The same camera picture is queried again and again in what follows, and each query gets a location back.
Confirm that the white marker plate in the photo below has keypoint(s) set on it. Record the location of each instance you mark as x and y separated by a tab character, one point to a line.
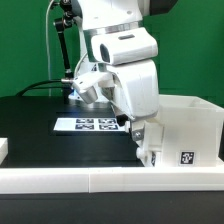
87	124

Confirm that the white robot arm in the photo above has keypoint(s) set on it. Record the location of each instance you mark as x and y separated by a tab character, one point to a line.
98	17

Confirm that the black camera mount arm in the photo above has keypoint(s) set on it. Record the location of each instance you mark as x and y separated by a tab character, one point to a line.
61	24

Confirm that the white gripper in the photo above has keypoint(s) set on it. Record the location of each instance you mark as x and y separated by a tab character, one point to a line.
128	56

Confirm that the white drawer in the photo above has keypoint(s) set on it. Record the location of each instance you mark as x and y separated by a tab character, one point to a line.
144	153

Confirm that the white drawer cabinet box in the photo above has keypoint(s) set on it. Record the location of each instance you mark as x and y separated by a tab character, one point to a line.
186	132

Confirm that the white workspace border wall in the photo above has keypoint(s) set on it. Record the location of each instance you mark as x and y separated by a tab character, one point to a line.
93	180

